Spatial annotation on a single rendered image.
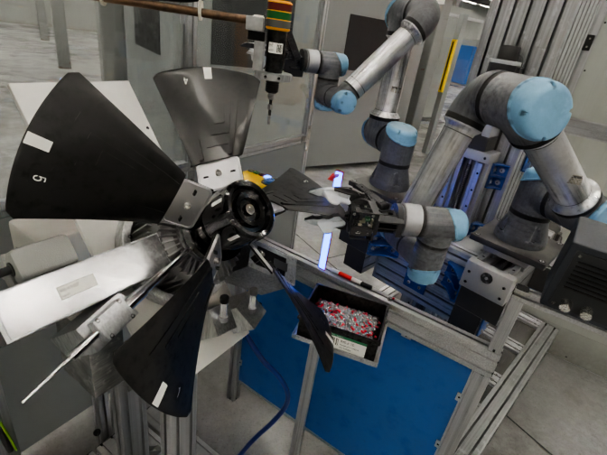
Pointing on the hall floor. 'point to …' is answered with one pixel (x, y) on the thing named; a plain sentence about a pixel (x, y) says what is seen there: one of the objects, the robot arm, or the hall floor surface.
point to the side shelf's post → (102, 416)
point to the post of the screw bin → (304, 400)
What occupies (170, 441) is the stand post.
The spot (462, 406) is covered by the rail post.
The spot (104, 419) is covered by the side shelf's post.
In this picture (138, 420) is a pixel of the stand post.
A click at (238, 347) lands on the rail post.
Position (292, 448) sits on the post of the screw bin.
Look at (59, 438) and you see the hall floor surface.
